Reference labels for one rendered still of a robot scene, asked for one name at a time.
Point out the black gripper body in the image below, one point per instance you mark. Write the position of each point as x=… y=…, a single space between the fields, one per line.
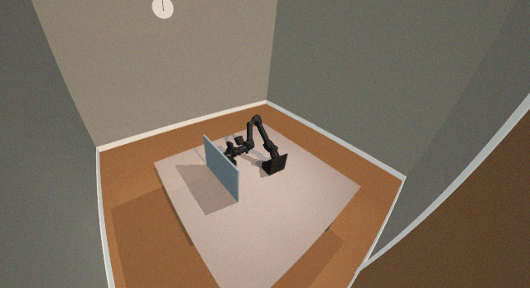
x=234 y=152

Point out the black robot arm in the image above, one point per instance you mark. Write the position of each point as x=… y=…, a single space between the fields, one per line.
x=249 y=143

